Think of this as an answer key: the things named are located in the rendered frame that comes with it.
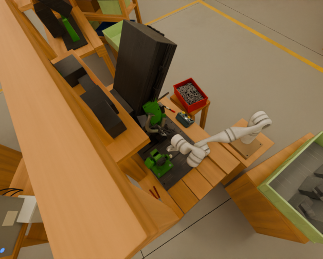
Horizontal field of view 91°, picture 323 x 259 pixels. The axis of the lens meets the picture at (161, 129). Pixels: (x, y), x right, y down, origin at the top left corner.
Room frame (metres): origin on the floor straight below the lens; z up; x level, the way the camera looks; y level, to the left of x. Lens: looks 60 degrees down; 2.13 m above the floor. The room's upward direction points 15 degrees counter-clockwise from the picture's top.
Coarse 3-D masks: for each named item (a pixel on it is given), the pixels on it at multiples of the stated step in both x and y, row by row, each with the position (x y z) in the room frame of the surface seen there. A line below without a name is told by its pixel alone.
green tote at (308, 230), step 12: (264, 180) 0.09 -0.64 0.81; (264, 192) 0.01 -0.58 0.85; (276, 192) 0.00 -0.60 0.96; (276, 204) -0.07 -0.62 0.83; (288, 204) -0.08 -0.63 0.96; (288, 216) -0.16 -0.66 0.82; (300, 216) -0.16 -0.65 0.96; (300, 228) -0.23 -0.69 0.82; (312, 228) -0.22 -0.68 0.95; (312, 240) -0.31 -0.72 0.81
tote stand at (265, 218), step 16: (272, 160) 0.22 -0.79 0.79; (256, 176) 0.13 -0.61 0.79; (240, 192) 0.08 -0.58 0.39; (256, 192) 0.03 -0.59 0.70; (240, 208) -0.06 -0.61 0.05; (256, 208) -0.08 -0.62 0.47; (272, 208) -0.09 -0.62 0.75; (256, 224) -0.23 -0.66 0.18; (272, 224) -0.21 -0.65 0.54; (288, 224) -0.20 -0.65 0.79; (304, 240) -0.30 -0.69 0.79
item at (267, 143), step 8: (240, 120) 0.60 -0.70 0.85; (264, 136) 0.41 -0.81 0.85; (224, 144) 0.43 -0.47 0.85; (264, 144) 0.34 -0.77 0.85; (272, 144) 0.32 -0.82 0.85; (232, 152) 0.35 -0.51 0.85; (256, 152) 0.30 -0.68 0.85; (264, 152) 0.28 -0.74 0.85; (240, 160) 0.27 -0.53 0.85; (248, 160) 0.25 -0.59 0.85
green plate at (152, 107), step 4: (156, 100) 0.75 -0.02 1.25; (144, 104) 0.72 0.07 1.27; (148, 104) 0.72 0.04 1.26; (152, 104) 0.73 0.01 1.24; (156, 104) 0.73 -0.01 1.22; (144, 108) 0.70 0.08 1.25; (148, 108) 0.71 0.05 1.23; (152, 108) 0.71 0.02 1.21; (156, 108) 0.72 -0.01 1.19; (148, 112) 0.70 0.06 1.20; (152, 112) 0.70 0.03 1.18; (156, 112) 0.71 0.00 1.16; (160, 112) 0.72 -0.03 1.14; (152, 116) 0.69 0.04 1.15; (156, 116) 0.70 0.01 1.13; (160, 116) 0.70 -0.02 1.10; (152, 120) 0.68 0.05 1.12; (156, 120) 0.68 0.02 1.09; (152, 124) 0.66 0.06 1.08
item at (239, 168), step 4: (240, 164) 0.25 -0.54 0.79; (236, 168) 0.25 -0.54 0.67; (240, 168) 0.23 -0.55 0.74; (244, 168) 0.22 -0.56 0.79; (232, 172) 0.25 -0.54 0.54; (236, 172) 0.23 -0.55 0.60; (228, 176) 0.25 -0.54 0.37; (232, 176) 0.22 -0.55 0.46; (224, 180) 0.25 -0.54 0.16; (228, 180) 0.22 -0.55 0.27; (224, 184) 0.22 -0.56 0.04
